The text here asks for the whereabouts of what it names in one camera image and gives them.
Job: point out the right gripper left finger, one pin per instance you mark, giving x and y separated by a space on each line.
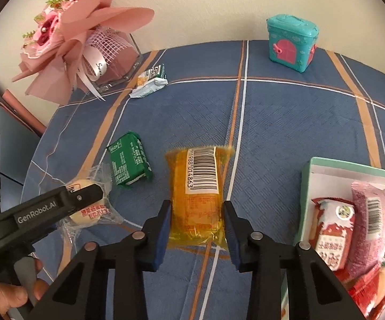
80 291

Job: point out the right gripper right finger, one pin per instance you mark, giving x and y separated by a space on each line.
314 292

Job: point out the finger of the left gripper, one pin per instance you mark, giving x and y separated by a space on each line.
82 204

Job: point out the clear white bun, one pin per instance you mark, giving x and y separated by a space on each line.
101 175

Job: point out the bright red snack bag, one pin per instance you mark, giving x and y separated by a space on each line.
363 290

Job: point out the pink snack packet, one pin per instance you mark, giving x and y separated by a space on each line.
368 239

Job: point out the dark red milk biscuit packet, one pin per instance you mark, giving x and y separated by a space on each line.
332 229

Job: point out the yellow cake packet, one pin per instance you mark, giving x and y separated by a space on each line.
197 195

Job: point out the person's left hand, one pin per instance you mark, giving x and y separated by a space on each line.
12 296

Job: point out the green snack packet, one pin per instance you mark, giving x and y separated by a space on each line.
129 161

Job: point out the teal rimmed white tray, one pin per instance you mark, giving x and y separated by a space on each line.
323 177

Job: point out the clear glass vase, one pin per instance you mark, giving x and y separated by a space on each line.
121 54

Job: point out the small white snack wrapper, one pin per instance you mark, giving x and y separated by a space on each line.
150 81

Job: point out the pink rose bouquet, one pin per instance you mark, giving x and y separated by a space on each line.
58 55

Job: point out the blue plaid tablecloth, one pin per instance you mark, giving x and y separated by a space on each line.
222 93

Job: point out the teal toy house box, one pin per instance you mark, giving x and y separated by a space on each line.
292 41

